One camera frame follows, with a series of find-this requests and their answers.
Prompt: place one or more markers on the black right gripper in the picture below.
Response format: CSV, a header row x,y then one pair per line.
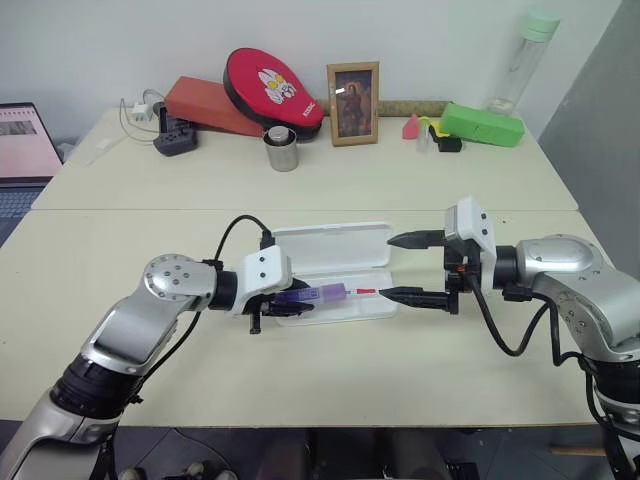
x,y
457,275

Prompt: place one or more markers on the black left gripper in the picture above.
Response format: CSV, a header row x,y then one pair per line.
x,y
255,315

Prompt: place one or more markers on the purple marker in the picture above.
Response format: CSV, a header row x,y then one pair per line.
x,y
327,293

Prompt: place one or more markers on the red marker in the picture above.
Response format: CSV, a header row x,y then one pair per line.
x,y
366,291

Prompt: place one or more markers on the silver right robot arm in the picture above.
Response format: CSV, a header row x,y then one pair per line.
x,y
565,260

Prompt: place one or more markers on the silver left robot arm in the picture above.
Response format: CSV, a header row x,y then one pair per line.
x,y
125,325

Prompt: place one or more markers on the white plastic pencil case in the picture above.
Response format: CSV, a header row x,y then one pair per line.
x,y
340,247

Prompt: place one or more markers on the small clear tube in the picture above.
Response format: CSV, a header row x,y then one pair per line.
x,y
423,140

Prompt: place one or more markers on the yellow and black tool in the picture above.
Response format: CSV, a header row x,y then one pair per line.
x,y
446,140

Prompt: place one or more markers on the pink house-shaped block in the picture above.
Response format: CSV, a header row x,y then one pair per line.
x,y
411,129

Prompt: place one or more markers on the metal cylinder cup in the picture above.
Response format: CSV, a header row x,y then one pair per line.
x,y
281,150

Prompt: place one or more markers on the green rectangular box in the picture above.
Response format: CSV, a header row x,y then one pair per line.
x,y
482,125

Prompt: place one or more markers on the long cork-coloured rod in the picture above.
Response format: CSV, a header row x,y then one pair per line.
x,y
410,106

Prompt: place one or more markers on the black power adapter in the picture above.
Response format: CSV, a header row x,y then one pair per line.
x,y
175,140

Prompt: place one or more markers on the red oval pad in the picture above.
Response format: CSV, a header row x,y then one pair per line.
x,y
272,90

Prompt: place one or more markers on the red cardboard box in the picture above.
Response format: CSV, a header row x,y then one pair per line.
x,y
200,102

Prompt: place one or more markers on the clear bottle green cap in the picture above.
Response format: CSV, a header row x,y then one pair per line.
x,y
525,65

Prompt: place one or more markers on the white charger plug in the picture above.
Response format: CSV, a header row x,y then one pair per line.
x,y
141,113

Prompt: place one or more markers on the open laptop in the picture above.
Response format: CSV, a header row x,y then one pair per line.
x,y
22,145

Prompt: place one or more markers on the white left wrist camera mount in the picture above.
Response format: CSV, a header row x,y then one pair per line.
x,y
260,272

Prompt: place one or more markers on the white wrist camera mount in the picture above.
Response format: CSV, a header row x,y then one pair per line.
x,y
260,272
475,225

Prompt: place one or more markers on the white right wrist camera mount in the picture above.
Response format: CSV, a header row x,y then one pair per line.
x,y
475,225

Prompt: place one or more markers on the wooden picture frame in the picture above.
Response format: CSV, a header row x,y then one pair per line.
x,y
353,102

